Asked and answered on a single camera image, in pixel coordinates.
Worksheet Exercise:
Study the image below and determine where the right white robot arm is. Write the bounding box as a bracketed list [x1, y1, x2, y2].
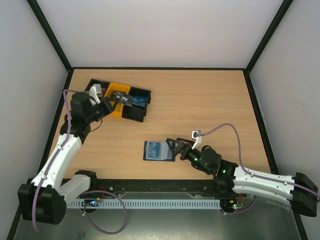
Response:
[166, 138, 320, 217]

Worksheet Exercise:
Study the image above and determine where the black enclosure frame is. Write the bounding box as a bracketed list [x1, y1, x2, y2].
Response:
[6, 0, 308, 240]

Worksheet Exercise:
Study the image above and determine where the black bin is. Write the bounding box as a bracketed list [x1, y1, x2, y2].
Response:
[85, 78, 111, 98]
[122, 87, 152, 123]

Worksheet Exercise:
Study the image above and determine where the black bin left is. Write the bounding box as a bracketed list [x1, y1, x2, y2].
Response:
[85, 78, 111, 98]

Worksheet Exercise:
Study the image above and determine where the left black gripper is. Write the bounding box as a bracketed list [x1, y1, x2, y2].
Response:
[85, 96, 120, 124]

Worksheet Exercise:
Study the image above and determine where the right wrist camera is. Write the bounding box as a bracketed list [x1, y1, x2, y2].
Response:
[191, 129, 202, 150]

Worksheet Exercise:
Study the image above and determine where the blue card in holder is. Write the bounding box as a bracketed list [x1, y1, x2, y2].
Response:
[146, 141, 161, 160]

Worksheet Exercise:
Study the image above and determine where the black VIP card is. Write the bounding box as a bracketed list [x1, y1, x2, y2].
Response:
[112, 90, 133, 107]

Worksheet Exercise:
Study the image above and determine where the black bin right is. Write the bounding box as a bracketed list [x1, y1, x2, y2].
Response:
[122, 87, 152, 123]

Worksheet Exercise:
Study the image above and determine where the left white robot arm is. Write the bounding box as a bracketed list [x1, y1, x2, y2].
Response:
[17, 91, 119, 229]

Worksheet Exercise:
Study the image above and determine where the black rail base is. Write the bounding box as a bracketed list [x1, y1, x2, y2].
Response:
[24, 177, 238, 198]

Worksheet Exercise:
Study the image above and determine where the white slotted cable duct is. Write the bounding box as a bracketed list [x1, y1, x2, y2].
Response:
[67, 198, 221, 210]

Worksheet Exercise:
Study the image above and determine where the blue card holder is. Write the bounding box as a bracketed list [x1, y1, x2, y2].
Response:
[143, 141, 176, 162]

